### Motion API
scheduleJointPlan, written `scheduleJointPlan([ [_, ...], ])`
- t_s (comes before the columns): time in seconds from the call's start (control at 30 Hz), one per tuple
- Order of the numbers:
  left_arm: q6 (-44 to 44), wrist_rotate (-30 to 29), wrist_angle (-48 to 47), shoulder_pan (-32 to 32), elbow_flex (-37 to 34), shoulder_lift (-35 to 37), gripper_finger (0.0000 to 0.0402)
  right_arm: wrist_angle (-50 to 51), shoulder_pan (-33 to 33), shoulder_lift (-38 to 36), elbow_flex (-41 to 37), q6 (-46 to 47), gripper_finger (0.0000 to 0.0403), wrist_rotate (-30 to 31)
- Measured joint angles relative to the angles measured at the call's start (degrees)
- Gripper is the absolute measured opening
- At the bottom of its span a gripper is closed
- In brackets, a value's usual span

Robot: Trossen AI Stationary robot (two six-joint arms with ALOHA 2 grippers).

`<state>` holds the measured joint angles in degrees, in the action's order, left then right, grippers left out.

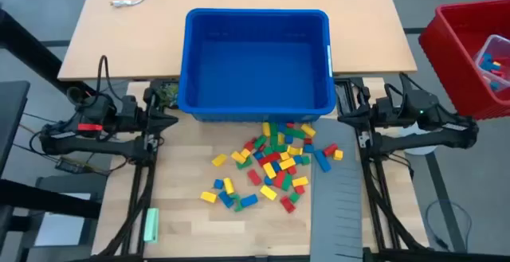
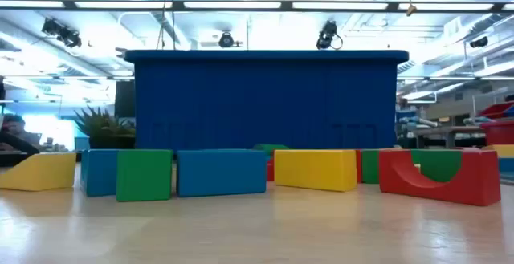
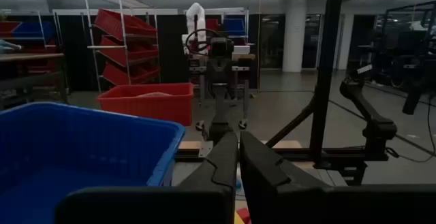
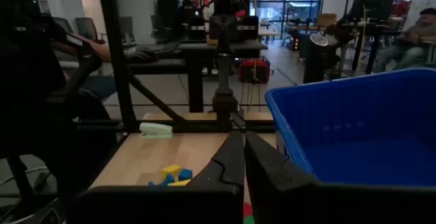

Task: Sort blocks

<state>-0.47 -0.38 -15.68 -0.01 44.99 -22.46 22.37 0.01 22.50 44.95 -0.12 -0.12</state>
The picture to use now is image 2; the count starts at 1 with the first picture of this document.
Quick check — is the green foam half cylinder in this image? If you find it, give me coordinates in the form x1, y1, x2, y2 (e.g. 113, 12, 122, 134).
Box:
410, 148, 463, 183

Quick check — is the red foam cube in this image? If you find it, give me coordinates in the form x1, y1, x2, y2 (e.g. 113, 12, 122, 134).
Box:
355, 149, 363, 184

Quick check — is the red foam arch block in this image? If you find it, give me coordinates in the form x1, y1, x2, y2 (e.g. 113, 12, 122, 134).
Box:
378, 148, 502, 207

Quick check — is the large blue plastic bin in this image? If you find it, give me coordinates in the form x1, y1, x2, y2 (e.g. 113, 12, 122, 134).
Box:
124, 49, 410, 152

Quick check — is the yellow foam rectangular block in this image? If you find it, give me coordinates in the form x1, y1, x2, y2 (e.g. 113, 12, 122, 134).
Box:
274, 149, 358, 193

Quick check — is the green foam wedge block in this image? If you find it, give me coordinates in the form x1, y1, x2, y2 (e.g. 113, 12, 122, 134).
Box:
252, 144, 290, 157

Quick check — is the blue foam cube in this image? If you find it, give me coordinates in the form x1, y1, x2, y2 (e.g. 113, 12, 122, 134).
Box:
80, 148, 120, 197

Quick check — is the yellow foam wedge block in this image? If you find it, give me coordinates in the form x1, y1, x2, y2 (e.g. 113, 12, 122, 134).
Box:
0, 152, 77, 192

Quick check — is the black ceiling fixture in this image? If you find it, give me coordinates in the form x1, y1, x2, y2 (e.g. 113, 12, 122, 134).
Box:
469, 35, 490, 49

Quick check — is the pale grey background equipment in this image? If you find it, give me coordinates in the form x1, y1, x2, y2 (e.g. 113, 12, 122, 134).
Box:
397, 115, 439, 129
463, 115, 496, 127

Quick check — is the red tilted tray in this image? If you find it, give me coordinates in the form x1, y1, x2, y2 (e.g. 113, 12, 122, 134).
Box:
476, 101, 514, 120

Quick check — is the red plastic bin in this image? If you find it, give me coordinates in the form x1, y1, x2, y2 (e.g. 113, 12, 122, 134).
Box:
479, 120, 514, 147

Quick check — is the black monitor screen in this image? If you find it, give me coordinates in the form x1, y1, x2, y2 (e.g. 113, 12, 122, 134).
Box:
114, 79, 137, 119

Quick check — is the green spiky plant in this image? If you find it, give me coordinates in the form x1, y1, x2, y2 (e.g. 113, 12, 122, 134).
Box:
74, 106, 137, 139

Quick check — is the black plant pot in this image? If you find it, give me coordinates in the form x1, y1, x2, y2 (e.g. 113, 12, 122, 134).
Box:
88, 135, 137, 150

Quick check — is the black ceiling spotlight cluster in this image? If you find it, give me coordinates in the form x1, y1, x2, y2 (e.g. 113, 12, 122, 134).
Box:
41, 18, 83, 49

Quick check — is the person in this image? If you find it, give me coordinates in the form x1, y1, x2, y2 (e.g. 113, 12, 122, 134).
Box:
0, 113, 42, 155

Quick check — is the black ceiling camera with cable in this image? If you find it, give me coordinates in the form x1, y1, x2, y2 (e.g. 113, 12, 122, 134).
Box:
316, 19, 344, 51

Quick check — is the round black ceiling camera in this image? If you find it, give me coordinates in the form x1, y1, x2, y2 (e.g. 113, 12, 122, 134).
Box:
218, 31, 235, 49

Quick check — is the thin hanging cable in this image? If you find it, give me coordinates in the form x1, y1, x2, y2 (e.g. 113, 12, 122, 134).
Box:
155, 0, 172, 51
171, 0, 177, 51

